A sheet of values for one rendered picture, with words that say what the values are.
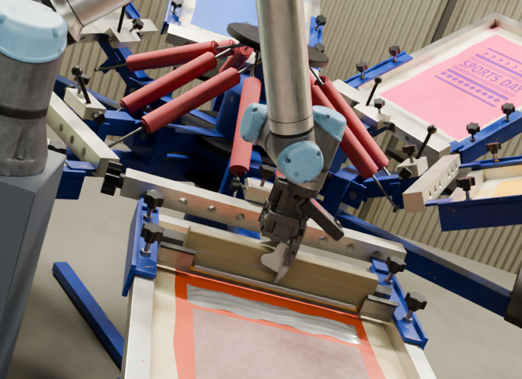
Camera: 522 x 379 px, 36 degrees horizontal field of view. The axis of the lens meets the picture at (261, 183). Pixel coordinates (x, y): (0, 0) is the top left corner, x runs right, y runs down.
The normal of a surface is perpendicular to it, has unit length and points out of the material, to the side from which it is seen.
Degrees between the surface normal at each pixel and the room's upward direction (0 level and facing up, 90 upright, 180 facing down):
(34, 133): 72
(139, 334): 0
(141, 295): 0
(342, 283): 91
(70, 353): 0
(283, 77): 102
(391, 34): 90
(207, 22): 32
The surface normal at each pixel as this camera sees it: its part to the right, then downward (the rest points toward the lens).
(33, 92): 0.64, 0.46
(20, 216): -0.03, 0.34
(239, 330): 0.32, -0.89
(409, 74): -0.13, -0.78
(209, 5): 0.33, -0.55
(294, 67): 0.36, 0.40
